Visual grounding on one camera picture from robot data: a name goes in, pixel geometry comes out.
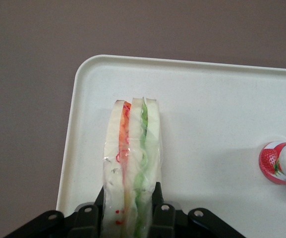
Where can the strawberry yogurt cup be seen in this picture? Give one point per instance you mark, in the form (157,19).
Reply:
(274,161)

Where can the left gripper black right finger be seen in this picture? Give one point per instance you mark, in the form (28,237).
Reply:
(177,225)

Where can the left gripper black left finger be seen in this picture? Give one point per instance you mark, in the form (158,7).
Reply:
(78,225)

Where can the cream plastic tray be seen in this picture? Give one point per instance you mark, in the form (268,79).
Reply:
(207,111)

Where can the triangular sandwich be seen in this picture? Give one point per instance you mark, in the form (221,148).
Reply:
(135,138)

